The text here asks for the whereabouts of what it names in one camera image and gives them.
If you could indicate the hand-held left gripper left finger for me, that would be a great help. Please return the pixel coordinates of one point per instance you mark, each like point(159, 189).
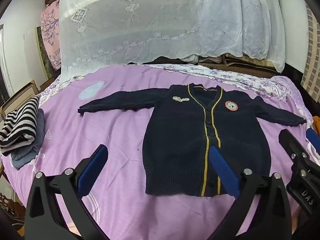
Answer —
point(91, 170)

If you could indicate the navy knit cardigan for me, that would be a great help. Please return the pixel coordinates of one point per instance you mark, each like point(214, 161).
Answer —
point(175, 135)

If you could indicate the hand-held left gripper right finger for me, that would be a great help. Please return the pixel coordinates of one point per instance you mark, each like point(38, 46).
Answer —
point(225, 172)

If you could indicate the dark patterned panel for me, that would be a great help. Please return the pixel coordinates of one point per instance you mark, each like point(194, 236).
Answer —
point(43, 55)

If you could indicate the brown folded blankets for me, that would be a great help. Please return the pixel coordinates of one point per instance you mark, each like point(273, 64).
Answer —
point(237, 67)

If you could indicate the pale pink zippered bag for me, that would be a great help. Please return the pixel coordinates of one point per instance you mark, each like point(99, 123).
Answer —
point(211, 59)

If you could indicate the orange cloth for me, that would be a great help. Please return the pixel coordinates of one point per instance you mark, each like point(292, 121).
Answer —
point(317, 123)

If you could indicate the pink floral cloth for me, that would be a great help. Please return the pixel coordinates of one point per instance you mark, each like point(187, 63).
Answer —
point(50, 30)

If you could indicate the white cloth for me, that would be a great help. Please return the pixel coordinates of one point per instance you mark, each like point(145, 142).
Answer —
point(315, 156)

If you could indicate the white puffy garment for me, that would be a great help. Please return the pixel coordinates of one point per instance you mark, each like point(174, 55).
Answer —
point(193, 59)

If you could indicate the purple bedsheet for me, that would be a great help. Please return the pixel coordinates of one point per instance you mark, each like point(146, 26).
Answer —
point(100, 125)

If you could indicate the black white striped folded garment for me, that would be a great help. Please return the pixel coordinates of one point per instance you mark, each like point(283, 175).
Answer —
point(20, 125)

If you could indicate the white purple floral quilt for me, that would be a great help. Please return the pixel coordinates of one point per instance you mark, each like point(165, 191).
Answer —
point(250, 82)

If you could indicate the white lace cover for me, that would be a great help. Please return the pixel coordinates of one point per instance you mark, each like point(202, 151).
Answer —
point(150, 25)

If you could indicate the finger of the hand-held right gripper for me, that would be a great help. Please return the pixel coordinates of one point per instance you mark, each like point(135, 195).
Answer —
point(314, 140)
point(291, 142)

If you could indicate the grey blue folded garment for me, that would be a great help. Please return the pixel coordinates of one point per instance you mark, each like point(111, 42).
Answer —
point(27, 155)

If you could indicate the beige checkered cloth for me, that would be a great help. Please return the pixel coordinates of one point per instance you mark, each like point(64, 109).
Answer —
point(312, 67)

